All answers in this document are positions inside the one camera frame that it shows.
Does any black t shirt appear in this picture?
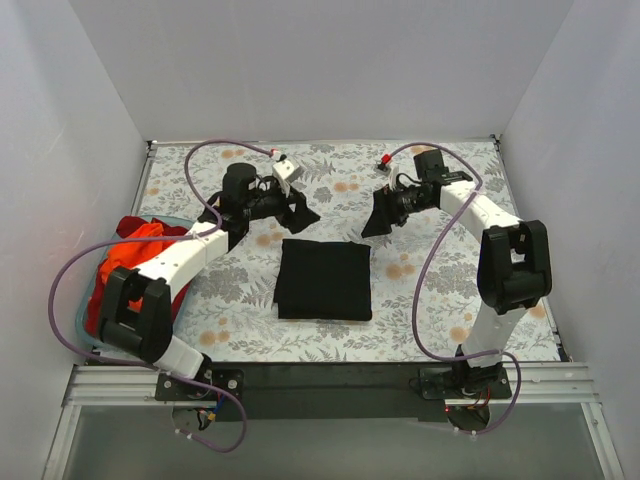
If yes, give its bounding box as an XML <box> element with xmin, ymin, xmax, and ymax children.
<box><xmin>274</xmin><ymin>239</ymin><xmax>372</xmax><ymax>322</ymax></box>

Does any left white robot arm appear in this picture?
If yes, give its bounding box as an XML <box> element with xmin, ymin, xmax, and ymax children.
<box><xmin>97</xmin><ymin>159</ymin><xmax>320</xmax><ymax>400</ymax></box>

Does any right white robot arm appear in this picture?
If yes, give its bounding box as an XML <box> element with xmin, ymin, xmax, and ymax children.
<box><xmin>361</xmin><ymin>143</ymin><xmax>552</xmax><ymax>398</ymax></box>

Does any floral table mat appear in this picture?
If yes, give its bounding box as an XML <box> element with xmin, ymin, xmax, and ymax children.
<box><xmin>134</xmin><ymin>141</ymin><xmax>560</xmax><ymax>362</ymax></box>

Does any dark red t shirt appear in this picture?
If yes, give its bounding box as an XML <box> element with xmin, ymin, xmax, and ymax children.
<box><xmin>84</xmin><ymin>215</ymin><xmax>201</xmax><ymax>341</ymax></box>

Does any orange t shirt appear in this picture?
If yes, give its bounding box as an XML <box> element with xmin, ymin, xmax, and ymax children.
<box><xmin>90</xmin><ymin>216</ymin><xmax>187</xmax><ymax>307</ymax></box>

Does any teal plastic basket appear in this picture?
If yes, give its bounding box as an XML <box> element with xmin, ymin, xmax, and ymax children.
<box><xmin>75</xmin><ymin>215</ymin><xmax>193</xmax><ymax>348</ymax></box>

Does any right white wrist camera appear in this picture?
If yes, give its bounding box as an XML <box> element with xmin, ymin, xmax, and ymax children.
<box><xmin>375</xmin><ymin>154</ymin><xmax>399</xmax><ymax>191</ymax></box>

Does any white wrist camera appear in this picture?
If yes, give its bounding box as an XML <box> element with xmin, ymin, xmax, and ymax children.
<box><xmin>272</xmin><ymin>153</ymin><xmax>303</xmax><ymax>197</ymax></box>
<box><xmin>375</xmin><ymin>154</ymin><xmax>399</xmax><ymax>191</ymax></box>

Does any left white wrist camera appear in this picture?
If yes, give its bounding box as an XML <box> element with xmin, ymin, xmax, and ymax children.
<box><xmin>272</xmin><ymin>153</ymin><xmax>303</xmax><ymax>197</ymax></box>

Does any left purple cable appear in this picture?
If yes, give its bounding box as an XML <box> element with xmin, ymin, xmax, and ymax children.
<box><xmin>47</xmin><ymin>138</ymin><xmax>281</xmax><ymax>454</ymax></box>

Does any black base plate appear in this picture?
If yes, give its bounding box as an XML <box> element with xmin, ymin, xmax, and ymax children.
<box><xmin>153</xmin><ymin>363</ymin><xmax>514</xmax><ymax>436</ymax></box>

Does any aluminium rail frame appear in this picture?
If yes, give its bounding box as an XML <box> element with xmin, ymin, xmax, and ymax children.
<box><xmin>43</xmin><ymin>362</ymin><xmax>624</xmax><ymax>479</ymax></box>

